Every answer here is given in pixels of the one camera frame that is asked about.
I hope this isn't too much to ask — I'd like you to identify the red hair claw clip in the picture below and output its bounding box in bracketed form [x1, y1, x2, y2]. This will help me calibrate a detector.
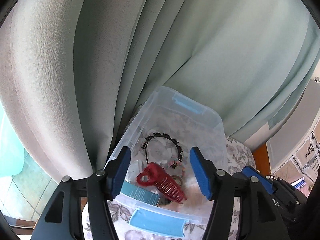
[136, 163, 187, 203]

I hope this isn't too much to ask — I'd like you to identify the teal white carton box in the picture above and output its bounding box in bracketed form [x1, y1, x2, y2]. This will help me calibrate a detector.
[121, 181, 161, 206]

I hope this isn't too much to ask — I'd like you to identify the black studded headband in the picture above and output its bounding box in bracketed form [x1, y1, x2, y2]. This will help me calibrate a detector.
[142, 132, 183, 169]

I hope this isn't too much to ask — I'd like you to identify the orange wooden cabinet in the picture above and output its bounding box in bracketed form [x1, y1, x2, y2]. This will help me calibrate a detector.
[253, 143, 271, 176]

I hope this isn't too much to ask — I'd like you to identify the floral table cloth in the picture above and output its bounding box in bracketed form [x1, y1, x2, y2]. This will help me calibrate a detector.
[81, 134, 257, 240]

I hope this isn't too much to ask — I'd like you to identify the clear plastic storage bin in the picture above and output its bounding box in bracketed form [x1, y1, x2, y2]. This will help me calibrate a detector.
[111, 87, 228, 238]

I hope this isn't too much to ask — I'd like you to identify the green curtain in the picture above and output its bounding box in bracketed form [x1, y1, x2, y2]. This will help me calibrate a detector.
[1, 0, 319, 181]

